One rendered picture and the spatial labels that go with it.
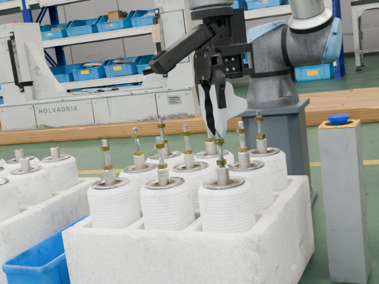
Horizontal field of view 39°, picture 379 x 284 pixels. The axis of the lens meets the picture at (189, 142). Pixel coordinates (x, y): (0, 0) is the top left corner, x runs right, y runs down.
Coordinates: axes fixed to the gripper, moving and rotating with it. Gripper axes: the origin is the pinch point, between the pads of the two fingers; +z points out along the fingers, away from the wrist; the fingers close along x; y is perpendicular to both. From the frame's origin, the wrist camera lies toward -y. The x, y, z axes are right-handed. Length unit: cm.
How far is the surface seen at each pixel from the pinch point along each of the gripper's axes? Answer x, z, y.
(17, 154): 64, 8, -30
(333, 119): 0.4, 2.3, 24.7
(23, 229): 34, 20, -33
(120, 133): 235, 32, 38
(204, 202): -1.3, 11.8, -3.9
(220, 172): -0.8, 7.4, 0.0
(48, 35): 595, -51, 51
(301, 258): 7.3, 31.3, 19.3
